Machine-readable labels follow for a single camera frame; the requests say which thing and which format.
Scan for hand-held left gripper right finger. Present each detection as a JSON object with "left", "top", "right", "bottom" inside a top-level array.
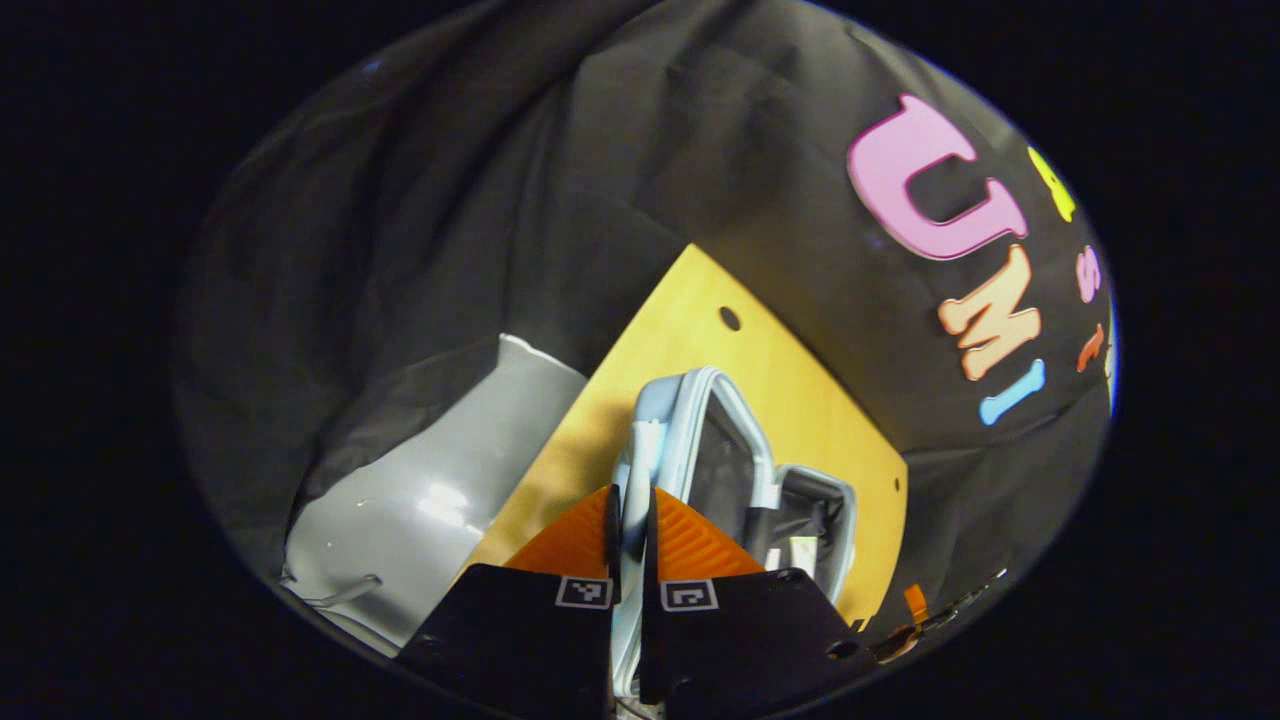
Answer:
[{"left": 639, "top": 486, "right": 882, "bottom": 716}]

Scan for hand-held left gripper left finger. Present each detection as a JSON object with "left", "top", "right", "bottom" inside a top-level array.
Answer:
[{"left": 394, "top": 484, "right": 624, "bottom": 720}]

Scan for white suitcase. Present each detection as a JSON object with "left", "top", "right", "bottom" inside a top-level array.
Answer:
[{"left": 608, "top": 366, "right": 860, "bottom": 713}]

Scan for grey plastic chair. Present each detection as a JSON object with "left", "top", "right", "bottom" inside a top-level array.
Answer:
[{"left": 282, "top": 334, "right": 590, "bottom": 653}]

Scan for black backdrop cloth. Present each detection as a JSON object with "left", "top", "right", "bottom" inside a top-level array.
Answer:
[{"left": 170, "top": 0, "right": 1117, "bottom": 653}]

